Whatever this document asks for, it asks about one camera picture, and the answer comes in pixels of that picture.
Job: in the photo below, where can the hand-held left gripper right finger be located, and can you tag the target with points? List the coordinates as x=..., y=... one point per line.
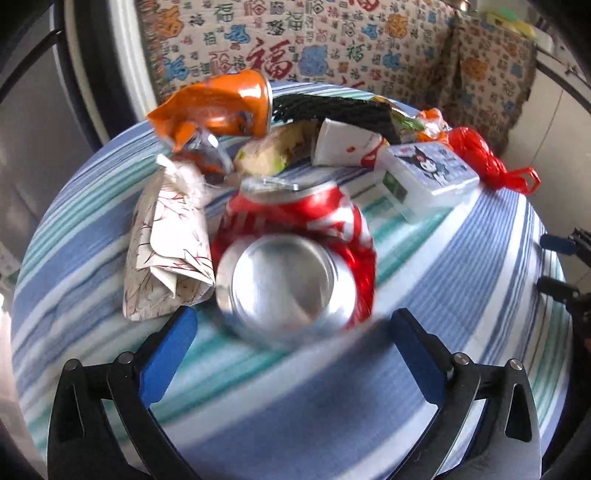
x=418, y=355

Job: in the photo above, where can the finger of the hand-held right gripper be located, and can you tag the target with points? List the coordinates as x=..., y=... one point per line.
x=554, y=286
x=556, y=243

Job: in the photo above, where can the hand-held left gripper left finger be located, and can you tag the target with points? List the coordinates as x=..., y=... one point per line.
x=168, y=355

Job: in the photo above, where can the crushed red soda can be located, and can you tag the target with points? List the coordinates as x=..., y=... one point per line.
x=291, y=210

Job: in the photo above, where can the beige snack wrapper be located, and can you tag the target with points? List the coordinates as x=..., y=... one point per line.
x=268, y=152

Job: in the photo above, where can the blue striped tablecloth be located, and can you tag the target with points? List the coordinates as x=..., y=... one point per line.
x=461, y=277

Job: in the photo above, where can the red plastic bag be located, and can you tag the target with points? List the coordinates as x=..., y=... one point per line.
x=475, y=150

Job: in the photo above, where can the white paper bag red pattern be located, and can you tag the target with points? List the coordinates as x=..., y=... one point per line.
x=171, y=230

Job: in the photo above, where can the clear plastic box cartoon print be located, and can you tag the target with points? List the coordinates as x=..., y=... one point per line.
x=429, y=184

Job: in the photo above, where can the printed armrest cloth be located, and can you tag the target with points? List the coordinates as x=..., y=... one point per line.
x=489, y=83

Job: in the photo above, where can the green snack wrapper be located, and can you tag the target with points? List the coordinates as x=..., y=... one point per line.
x=406, y=124

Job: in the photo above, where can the orange silver foil wrapper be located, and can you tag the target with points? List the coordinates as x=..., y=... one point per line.
x=205, y=154

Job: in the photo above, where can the yellow green packet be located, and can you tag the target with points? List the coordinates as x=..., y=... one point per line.
x=508, y=23

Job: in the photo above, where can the white paper carton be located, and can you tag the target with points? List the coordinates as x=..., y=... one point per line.
x=341, y=143

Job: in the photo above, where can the crushed orange soda can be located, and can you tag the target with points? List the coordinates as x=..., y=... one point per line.
x=231, y=106

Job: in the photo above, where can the black foam fruit net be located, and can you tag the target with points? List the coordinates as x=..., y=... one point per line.
x=332, y=108

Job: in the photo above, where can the printed sofa blanket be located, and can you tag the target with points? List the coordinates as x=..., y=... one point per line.
x=323, y=41

